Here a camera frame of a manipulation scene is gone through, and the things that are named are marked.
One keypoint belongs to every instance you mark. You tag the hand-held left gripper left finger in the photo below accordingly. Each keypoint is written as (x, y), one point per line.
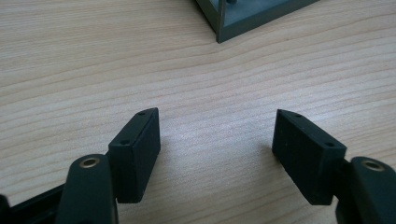
(134, 161)

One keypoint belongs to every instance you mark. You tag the grey plastic box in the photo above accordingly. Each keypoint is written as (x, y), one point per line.
(249, 15)

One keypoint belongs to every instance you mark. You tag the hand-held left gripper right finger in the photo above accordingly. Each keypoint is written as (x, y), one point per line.
(306, 155)

